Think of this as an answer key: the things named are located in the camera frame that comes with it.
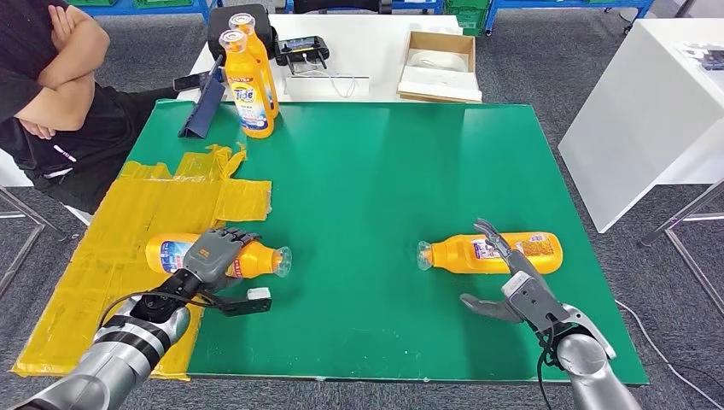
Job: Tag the blue metal rack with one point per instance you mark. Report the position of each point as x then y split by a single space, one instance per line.
565 3
152 9

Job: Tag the small dark parts pile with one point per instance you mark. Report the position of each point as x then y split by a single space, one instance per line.
704 56

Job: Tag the metal chair frame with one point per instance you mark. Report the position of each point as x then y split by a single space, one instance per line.
22 261

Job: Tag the black chair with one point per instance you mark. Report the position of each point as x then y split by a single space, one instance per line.
339 5

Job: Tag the white round item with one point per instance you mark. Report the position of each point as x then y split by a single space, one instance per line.
436 60

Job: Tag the person's right forearm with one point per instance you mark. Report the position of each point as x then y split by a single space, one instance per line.
56 104

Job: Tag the black zip case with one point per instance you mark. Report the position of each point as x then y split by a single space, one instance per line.
214 28

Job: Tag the white desk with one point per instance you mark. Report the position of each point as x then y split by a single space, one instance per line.
362 37

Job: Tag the green plastic crate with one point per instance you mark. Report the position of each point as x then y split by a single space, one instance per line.
466 18

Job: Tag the person's left forearm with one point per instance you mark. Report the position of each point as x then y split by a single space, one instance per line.
85 51

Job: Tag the dark smartphone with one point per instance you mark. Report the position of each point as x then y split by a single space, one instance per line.
186 82

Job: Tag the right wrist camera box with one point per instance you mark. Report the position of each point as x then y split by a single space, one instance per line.
531 300

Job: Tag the person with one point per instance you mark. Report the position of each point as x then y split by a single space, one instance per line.
85 136

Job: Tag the metal table legs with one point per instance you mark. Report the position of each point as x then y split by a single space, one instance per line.
679 219

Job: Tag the green table board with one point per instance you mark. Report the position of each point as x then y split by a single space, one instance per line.
367 181

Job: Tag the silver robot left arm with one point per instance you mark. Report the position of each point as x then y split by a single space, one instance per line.
124 351

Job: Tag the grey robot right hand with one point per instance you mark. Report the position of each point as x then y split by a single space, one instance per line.
492 310

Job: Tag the yellow taped sheet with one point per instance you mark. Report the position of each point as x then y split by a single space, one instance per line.
73 305

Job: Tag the tablet in blue case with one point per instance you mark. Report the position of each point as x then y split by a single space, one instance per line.
203 110

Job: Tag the orange detergent bottle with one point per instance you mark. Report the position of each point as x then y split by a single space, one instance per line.
260 260
452 254
260 54
254 127

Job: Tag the white flat box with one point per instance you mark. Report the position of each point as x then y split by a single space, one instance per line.
314 86

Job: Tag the white side table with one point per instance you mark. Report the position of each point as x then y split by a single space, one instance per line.
633 116

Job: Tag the person's right hand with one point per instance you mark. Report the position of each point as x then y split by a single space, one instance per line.
37 130

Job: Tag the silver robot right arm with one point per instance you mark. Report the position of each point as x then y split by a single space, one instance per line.
594 379

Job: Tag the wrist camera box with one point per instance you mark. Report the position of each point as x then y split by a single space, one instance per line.
259 294
531 300

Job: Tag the black remote controller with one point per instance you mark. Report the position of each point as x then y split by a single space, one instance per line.
301 47

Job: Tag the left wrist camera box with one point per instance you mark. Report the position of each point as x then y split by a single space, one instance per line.
259 294

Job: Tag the person's left hand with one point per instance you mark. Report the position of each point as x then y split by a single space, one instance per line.
63 22

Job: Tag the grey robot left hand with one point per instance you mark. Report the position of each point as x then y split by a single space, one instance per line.
212 254

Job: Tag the open cardboard box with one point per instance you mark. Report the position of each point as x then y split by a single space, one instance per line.
442 85

